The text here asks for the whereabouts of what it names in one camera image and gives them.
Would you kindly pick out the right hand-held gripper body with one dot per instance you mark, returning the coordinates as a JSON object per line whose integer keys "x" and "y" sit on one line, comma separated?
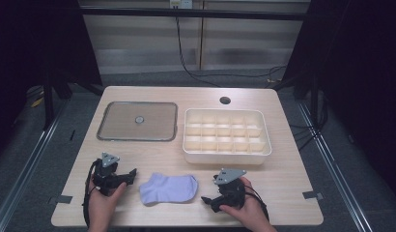
{"x": 231, "y": 193}

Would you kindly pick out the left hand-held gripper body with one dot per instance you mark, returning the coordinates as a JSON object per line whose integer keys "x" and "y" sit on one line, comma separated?
{"x": 104, "y": 179}

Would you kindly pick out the light purple sock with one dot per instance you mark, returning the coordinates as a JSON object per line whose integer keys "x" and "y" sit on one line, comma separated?
{"x": 168, "y": 188}

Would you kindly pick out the white divided storage box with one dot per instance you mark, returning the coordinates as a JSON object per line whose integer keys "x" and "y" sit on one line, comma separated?
{"x": 225, "y": 135}

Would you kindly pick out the person's right hand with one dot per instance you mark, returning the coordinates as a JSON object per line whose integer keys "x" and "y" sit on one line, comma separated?
{"x": 250, "y": 212}

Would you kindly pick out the person's left hand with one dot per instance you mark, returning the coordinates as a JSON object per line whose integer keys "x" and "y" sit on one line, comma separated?
{"x": 102, "y": 209}

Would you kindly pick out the grey tape strip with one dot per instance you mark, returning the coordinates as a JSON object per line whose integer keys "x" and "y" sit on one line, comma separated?
{"x": 312, "y": 195}
{"x": 61, "y": 199}

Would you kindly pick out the clear lid with grey rim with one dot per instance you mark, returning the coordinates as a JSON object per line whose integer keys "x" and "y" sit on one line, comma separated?
{"x": 122, "y": 122}

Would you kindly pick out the black stand leg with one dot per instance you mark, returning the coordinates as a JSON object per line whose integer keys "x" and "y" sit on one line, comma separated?
{"x": 48, "y": 103}

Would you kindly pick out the yellow object on floor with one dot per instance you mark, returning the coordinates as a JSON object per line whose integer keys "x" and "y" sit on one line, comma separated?
{"x": 37, "y": 102}

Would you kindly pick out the black curtain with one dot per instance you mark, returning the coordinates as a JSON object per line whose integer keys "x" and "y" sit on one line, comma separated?
{"x": 363, "y": 80}
{"x": 35, "y": 48}

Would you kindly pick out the black horizontal bar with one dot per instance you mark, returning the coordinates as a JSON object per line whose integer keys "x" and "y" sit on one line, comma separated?
{"x": 192, "y": 13}

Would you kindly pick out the metal floor rail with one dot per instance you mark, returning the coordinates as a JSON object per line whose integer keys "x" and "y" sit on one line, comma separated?
{"x": 22, "y": 174}
{"x": 337, "y": 174}

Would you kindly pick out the white wall socket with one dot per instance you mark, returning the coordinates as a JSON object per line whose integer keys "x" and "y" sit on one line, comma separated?
{"x": 181, "y": 3}

